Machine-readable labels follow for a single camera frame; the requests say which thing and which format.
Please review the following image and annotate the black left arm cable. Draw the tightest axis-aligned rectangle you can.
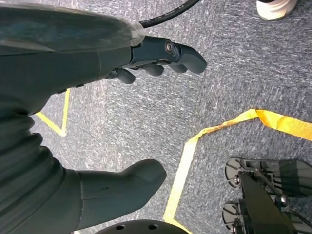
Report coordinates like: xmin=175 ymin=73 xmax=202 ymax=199
xmin=138 ymin=0 xmax=201 ymax=29

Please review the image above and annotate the person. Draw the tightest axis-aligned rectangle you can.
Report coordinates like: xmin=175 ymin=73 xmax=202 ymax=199
xmin=255 ymin=0 xmax=299 ymax=21

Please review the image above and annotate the black round robot body plate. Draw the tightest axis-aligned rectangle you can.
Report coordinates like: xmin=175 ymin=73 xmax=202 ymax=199
xmin=95 ymin=219 xmax=190 ymax=234

